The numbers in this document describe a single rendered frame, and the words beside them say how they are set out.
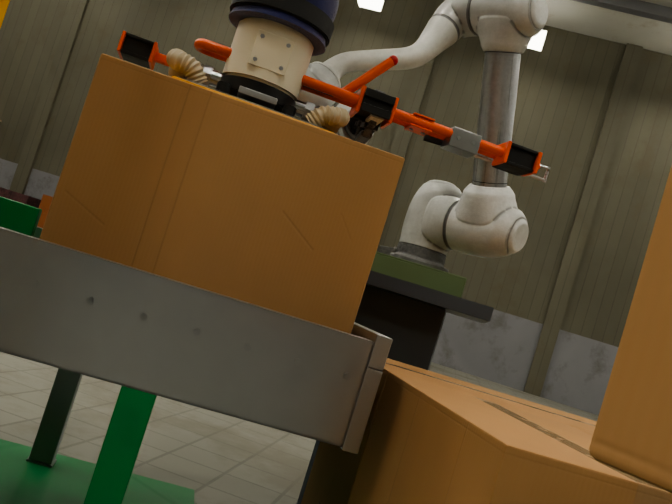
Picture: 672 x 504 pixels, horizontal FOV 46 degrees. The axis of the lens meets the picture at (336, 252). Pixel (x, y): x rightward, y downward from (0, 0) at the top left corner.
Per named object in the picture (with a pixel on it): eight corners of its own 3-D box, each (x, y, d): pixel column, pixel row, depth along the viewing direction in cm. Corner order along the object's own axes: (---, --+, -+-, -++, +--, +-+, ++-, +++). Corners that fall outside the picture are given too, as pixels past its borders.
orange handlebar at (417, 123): (141, 29, 162) (147, 12, 162) (150, 63, 192) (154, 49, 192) (542, 173, 178) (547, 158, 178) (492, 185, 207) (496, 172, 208)
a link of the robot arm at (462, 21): (421, 9, 226) (460, 8, 217) (454, -25, 234) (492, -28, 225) (435, 48, 234) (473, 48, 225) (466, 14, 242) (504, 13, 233)
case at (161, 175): (31, 261, 141) (101, 52, 143) (69, 259, 181) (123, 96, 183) (344, 355, 151) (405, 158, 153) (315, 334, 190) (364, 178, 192)
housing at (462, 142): (448, 144, 174) (454, 125, 174) (439, 148, 180) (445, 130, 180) (477, 155, 175) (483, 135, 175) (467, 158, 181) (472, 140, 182)
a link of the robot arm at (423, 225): (416, 250, 256) (435, 186, 257) (462, 261, 243) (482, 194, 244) (387, 238, 244) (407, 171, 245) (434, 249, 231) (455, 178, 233)
